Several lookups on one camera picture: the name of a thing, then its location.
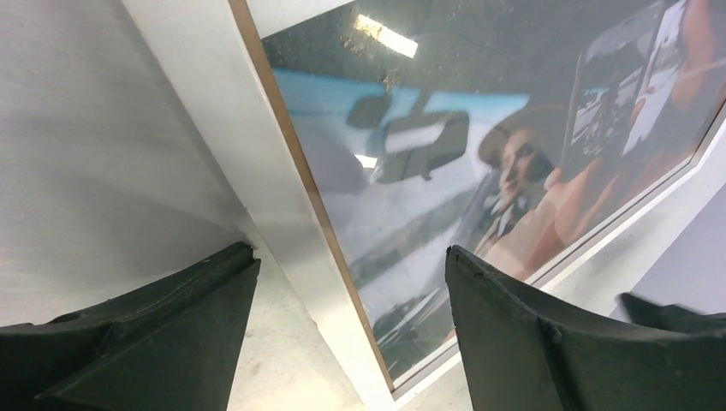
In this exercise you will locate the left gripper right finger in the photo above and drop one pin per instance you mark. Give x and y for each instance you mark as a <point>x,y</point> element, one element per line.
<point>523,349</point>

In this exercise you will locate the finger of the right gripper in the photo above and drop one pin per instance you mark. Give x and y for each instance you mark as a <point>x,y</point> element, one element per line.
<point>674,318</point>

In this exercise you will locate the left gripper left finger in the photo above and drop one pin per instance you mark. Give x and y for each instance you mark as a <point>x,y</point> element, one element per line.
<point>172,344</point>

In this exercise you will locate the white wooden picture frame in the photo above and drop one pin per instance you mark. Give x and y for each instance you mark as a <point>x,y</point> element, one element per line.
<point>212,55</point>

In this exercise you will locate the glossy photo print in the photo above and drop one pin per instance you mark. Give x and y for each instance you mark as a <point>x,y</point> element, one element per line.
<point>514,129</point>

